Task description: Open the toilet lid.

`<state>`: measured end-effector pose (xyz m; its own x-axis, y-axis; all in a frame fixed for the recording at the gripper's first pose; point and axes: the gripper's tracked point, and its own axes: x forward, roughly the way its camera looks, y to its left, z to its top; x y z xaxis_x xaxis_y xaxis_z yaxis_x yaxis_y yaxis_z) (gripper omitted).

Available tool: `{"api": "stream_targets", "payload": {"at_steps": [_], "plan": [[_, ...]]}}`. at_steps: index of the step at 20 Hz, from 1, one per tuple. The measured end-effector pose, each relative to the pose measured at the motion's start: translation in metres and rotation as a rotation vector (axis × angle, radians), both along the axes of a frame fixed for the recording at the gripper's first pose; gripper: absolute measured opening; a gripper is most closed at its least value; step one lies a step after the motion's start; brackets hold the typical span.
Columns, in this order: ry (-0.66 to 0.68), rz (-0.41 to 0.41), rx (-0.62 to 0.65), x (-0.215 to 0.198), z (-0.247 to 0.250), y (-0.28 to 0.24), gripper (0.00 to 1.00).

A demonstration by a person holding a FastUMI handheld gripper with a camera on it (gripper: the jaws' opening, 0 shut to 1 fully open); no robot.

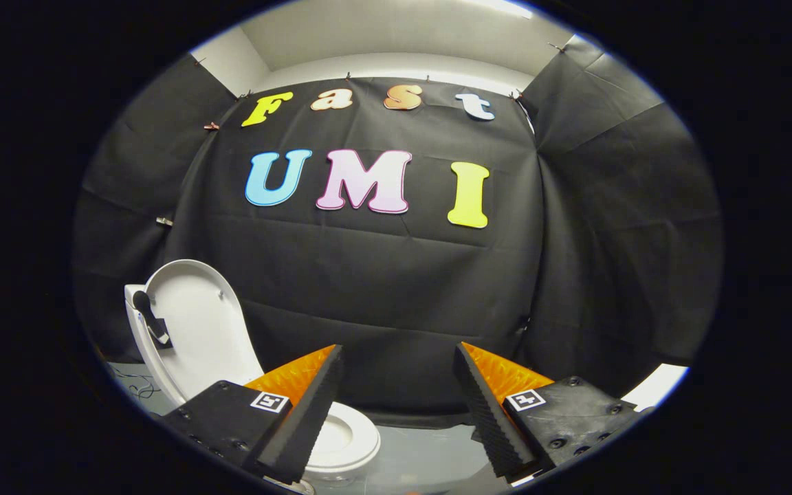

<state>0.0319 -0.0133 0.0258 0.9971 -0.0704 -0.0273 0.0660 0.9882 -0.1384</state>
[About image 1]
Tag black backdrop cloth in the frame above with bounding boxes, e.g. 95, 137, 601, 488
73, 34, 723, 430

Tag white toilet tank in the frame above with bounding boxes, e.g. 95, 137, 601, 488
124, 283, 187, 408

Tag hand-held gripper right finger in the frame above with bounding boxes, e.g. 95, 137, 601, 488
452, 342, 644, 482

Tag white toilet seat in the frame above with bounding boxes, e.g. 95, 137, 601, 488
303, 401, 382, 476

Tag white toilet lid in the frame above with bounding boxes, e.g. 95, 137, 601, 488
143, 259, 265, 403

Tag white toilet bowl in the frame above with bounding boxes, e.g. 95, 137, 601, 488
298, 462, 369, 487

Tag thin dark floor cables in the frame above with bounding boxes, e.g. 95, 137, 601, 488
113, 370, 162, 402

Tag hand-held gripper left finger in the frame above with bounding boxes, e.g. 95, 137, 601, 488
162, 344, 345, 485

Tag black lid pull handle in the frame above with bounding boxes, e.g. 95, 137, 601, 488
133, 291, 172, 349

